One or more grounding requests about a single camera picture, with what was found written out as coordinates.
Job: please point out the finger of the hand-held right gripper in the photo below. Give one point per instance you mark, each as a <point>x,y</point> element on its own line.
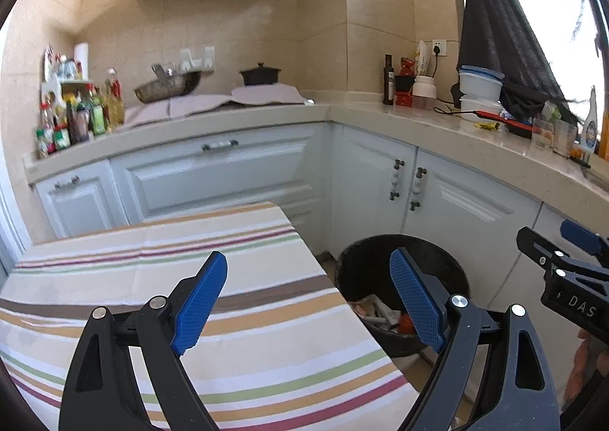
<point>535,245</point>
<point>580,236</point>

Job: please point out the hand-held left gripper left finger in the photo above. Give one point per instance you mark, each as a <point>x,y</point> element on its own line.
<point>200,302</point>

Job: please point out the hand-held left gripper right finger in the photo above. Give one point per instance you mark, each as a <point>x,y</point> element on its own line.
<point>418,302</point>

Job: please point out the large orange plastic bag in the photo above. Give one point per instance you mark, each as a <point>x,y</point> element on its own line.
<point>405,322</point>

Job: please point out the clear orange print wrapper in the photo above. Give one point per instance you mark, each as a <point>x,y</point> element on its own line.
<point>368,305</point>

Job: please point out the black trash bin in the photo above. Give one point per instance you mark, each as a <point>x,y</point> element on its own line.
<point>371,264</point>

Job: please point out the person's right hand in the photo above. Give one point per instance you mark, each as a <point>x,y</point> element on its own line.
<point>585,364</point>

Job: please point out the striped tablecloth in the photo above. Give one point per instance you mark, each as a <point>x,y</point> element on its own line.
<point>166,269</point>

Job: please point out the clear glass tumbler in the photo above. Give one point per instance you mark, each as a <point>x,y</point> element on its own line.
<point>542,134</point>
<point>564,138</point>

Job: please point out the white spray bottle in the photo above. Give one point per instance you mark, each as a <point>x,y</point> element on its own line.
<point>590,126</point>

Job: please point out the wide white cabinet front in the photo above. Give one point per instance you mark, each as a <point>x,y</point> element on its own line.
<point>214,179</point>

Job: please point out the yellow wrapper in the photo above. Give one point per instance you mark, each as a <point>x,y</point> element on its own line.
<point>487,125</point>

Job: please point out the green package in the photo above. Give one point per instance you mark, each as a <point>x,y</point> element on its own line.
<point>552,110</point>

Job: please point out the white plastic container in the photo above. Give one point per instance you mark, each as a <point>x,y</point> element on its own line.
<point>480,107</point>

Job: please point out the small white cabinet door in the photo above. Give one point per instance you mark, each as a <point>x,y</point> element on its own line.
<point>76,202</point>

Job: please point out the white container blue lid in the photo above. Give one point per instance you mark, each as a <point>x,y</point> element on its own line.
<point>480,84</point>

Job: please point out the white lid plastic jar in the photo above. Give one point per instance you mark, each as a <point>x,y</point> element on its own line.
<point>423,88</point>

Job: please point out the red black jar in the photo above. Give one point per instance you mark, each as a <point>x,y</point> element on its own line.
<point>404,98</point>

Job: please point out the beige stove cover cloth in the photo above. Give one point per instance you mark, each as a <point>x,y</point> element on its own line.
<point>214,103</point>

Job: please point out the group of condiment bottles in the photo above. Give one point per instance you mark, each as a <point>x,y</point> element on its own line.
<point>90,117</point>

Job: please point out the steel wok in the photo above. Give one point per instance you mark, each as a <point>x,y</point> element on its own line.
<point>166,89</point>

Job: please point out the dark olive oil bottle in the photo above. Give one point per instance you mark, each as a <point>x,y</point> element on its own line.
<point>388,84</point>

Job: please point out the white plastic packet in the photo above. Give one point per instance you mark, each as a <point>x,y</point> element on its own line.
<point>422,57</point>

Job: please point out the black cooking pot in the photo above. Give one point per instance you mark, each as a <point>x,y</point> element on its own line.
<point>260,76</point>

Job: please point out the dark curtain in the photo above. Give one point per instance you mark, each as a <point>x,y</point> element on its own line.
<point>499,8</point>

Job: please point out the white spice rack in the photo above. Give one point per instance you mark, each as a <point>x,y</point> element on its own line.
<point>50,91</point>

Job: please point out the white paper towel roll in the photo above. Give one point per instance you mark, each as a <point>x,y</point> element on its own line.
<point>82,60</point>

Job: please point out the white door frame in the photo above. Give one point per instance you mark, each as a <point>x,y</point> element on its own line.
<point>12,222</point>

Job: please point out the white wall outlet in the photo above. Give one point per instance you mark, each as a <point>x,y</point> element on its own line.
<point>440,46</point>

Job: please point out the white wall hook rack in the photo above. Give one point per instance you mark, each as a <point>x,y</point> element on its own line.
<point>207,55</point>

